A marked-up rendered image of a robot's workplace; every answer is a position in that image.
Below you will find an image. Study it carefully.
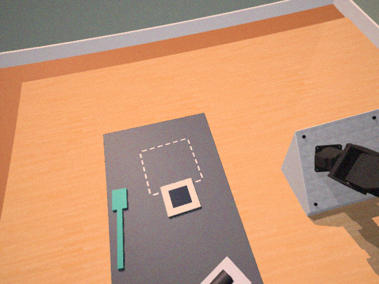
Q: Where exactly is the dark grey flat mat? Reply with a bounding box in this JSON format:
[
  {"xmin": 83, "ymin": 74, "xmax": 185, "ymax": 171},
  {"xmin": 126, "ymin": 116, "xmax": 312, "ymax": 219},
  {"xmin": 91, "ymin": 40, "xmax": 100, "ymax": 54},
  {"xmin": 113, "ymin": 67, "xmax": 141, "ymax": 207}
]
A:
[{"xmin": 103, "ymin": 113, "xmax": 263, "ymax": 284}]

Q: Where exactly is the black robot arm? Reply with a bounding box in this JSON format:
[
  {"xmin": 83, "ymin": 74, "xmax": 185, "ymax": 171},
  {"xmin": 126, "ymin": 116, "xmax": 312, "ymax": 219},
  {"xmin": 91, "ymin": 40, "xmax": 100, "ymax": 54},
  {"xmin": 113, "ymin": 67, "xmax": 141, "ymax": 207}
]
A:
[{"xmin": 314, "ymin": 143, "xmax": 379, "ymax": 198}]

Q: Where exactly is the peach square tile with dark square centre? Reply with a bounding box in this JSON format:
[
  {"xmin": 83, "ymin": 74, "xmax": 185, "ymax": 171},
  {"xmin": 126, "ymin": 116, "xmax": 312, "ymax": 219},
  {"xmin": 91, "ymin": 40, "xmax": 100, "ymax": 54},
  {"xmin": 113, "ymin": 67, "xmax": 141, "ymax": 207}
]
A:
[{"xmin": 160, "ymin": 178, "xmax": 201, "ymax": 217}]

